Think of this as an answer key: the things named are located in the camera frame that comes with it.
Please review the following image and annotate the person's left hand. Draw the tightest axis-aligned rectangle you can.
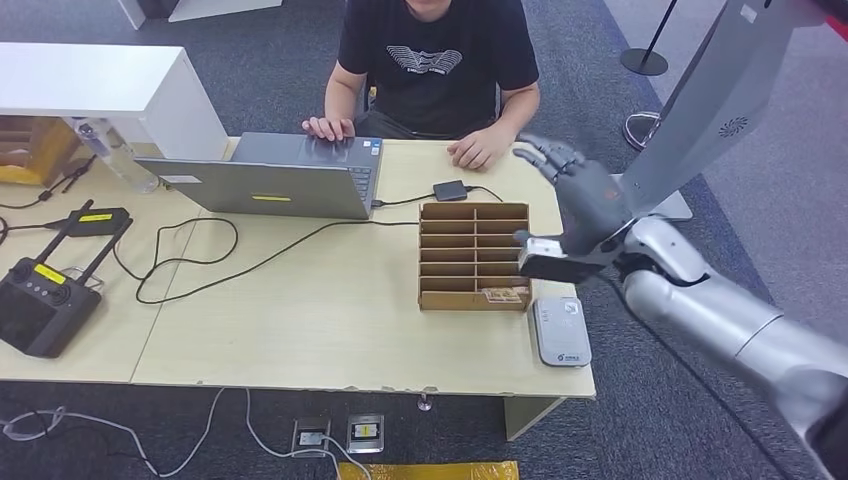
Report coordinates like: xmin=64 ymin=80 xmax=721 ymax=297
xmin=447 ymin=124 xmax=515 ymax=172

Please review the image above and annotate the person's right hand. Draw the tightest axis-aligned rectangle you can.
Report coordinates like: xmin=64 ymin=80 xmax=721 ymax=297
xmin=301 ymin=115 xmax=357 ymax=142

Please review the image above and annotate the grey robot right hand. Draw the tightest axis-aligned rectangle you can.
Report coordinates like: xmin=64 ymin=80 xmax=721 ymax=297
xmin=511 ymin=132 xmax=636 ymax=260

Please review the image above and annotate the person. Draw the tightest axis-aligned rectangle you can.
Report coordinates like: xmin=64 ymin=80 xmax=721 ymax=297
xmin=301 ymin=0 xmax=541 ymax=172

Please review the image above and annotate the cardboard slotted card organizer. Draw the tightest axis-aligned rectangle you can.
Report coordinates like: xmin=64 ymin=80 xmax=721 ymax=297
xmin=417 ymin=201 xmax=533 ymax=313

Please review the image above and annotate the grey card reader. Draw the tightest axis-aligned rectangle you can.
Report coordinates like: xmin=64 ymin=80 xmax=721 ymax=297
xmin=533 ymin=296 xmax=593 ymax=368

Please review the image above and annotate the small black adapter box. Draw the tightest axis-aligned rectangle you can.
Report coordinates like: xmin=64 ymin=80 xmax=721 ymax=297
xmin=432 ymin=180 xmax=469 ymax=203

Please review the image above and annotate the grey laptop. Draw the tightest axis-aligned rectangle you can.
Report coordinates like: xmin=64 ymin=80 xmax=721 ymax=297
xmin=135 ymin=131 xmax=384 ymax=221

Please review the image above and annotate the chrome round stanchion base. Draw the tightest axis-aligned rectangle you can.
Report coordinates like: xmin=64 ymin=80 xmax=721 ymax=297
xmin=621 ymin=111 xmax=664 ymax=152

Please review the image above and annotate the white furniture base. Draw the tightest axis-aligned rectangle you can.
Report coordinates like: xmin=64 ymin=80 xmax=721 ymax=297
xmin=117 ymin=0 xmax=283 ymax=31

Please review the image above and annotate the silver standing kiosk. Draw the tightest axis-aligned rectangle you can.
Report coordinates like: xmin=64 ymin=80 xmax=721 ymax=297
xmin=612 ymin=0 xmax=829 ymax=223

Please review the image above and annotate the light wooden desk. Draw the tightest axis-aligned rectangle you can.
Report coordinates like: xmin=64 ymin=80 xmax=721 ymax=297
xmin=129 ymin=137 xmax=598 ymax=442
xmin=0 ymin=135 xmax=240 ymax=386

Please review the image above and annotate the clear plastic bottle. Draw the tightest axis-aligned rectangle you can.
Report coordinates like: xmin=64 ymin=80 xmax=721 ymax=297
xmin=69 ymin=117 xmax=160 ymax=195

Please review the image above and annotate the white side table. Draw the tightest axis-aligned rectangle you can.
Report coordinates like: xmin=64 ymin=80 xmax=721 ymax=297
xmin=0 ymin=42 xmax=230 ymax=162

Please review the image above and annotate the black box with yellow label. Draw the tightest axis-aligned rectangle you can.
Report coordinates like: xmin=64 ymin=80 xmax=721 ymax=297
xmin=44 ymin=207 xmax=132 ymax=238

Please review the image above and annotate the yellow wooden crate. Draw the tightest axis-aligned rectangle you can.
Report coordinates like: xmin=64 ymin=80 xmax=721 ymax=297
xmin=0 ymin=115 xmax=82 ymax=188

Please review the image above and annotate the floor socket with yellow label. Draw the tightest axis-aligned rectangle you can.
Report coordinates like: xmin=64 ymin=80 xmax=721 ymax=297
xmin=345 ymin=413 xmax=386 ymax=455

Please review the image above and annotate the yellow floor tape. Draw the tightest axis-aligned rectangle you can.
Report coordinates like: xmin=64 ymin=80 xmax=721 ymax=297
xmin=337 ymin=461 xmax=520 ymax=480

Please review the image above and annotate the floor socket with white plug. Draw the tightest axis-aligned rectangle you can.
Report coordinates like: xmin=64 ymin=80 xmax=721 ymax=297
xmin=291 ymin=417 xmax=331 ymax=460

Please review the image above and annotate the black and red object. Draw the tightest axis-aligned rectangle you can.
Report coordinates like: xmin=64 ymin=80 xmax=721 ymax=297
xmin=813 ymin=0 xmax=848 ymax=46

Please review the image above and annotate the black remote controller with antennas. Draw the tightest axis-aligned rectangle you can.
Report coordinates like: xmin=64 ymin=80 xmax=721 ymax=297
xmin=0 ymin=198 xmax=134 ymax=359

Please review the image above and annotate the short black laptop cable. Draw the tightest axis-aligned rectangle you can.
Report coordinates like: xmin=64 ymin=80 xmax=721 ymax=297
xmin=369 ymin=192 xmax=436 ymax=208

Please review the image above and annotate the long black looped cable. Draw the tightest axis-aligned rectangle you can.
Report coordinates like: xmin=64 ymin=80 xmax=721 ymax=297
xmin=111 ymin=217 xmax=422 ymax=306

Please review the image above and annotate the black stanchion post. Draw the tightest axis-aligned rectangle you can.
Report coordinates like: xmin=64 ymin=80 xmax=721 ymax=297
xmin=619 ymin=0 xmax=680 ymax=77

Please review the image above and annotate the black cable with connector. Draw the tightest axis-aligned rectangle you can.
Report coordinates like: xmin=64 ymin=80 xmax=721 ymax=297
xmin=0 ymin=155 xmax=98 ymax=211

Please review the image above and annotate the white floor cable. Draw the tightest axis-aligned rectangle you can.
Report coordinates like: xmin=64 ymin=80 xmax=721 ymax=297
xmin=0 ymin=389 xmax=227 ymax=480
xmin=243 ymin=389 xmax=374 ymax=480

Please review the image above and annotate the thin black box cable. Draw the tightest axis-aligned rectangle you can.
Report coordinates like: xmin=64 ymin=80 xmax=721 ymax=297
xmin=0 ymin=217 xmax=68 ymax=246

